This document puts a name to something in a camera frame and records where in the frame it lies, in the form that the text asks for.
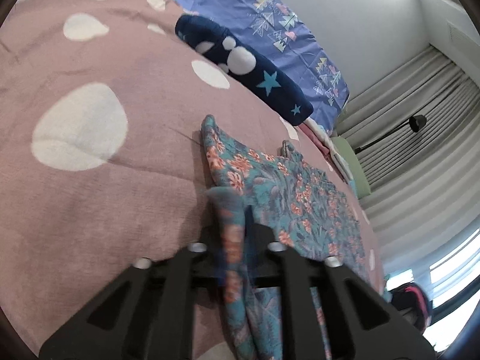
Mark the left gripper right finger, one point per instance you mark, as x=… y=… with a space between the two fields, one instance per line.
x=326 y=307

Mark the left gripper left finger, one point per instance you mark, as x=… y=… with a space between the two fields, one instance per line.
x=146 y=312

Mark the teal floral small garment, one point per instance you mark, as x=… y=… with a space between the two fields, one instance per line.
x=306 y=210

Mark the folded white grey clothes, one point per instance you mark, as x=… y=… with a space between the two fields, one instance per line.
x=323 y=135

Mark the folded pink clothes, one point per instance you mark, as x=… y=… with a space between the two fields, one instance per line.
x=324 y=149

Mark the pink polka dot bedspread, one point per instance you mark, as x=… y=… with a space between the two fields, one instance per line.
x=101 y=154

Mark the green pillow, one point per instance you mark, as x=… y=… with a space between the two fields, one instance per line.
x=362 y=186

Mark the grey curtain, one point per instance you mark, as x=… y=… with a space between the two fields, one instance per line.
x=424 y=186

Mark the black floor lamp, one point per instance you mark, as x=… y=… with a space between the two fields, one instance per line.
x=415 y=123

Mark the navy star fleece blanket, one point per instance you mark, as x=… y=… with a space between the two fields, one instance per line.
x=246 y=65

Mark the blue tree print sheet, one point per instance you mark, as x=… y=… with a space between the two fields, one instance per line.
x=276 y=32

